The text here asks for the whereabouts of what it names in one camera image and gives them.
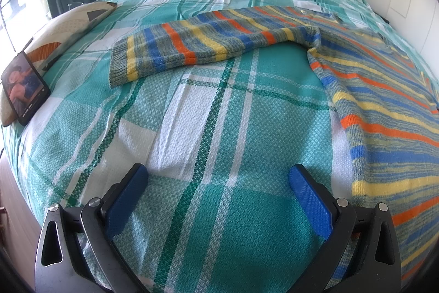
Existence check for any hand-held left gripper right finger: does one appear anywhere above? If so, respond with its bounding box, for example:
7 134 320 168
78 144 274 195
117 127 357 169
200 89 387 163
289 164 403 293

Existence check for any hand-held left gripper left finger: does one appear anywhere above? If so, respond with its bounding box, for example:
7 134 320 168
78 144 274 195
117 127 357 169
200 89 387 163
34 163 151 293

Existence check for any striped knit sweater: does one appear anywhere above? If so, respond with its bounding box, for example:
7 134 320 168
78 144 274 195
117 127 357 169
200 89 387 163
109 5 439 283

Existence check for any teal plaid bedspread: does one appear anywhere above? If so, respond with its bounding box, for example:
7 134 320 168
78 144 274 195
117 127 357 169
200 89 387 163
3 0 433 293

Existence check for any black smartphone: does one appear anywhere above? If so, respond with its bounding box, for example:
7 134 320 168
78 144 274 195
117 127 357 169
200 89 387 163
1 51 52 126

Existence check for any patterned cream pillow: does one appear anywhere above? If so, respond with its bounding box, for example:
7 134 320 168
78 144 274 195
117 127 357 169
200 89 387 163
0 1 118 126

